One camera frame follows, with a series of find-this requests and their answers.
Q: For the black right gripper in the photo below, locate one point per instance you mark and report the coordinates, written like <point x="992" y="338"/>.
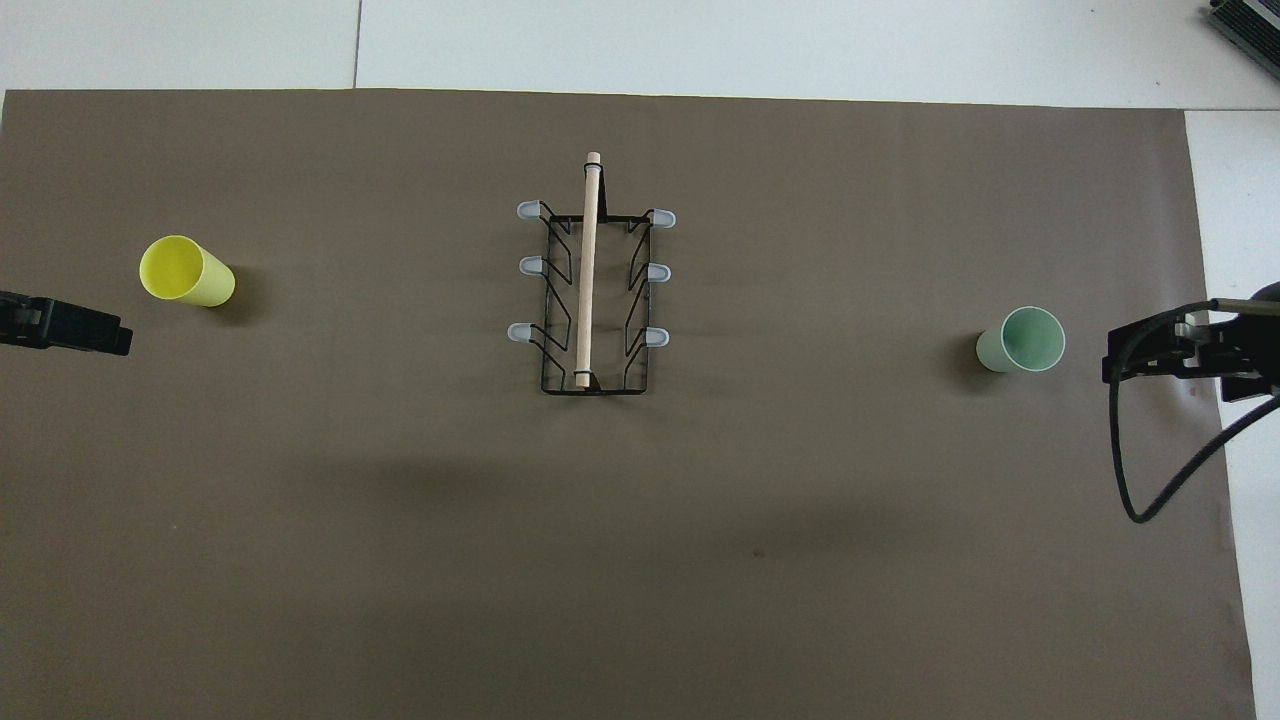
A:
<point x="1245" y="355"/>

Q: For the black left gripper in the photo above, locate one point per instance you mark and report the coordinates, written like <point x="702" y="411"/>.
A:
<point x="5" y="318"/>

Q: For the pale green plastic cup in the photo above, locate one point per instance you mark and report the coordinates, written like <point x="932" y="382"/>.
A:
<point x="1030" y="340"/>

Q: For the yellow plastic cup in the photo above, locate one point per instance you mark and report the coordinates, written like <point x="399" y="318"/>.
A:
<point x="185" y="272"/>

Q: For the grey finned metal device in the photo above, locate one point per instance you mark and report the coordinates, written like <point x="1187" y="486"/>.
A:
<point x="1255" y="22"/>

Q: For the brown table mat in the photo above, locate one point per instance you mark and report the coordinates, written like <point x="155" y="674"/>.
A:
<point x="400" y="550"/>

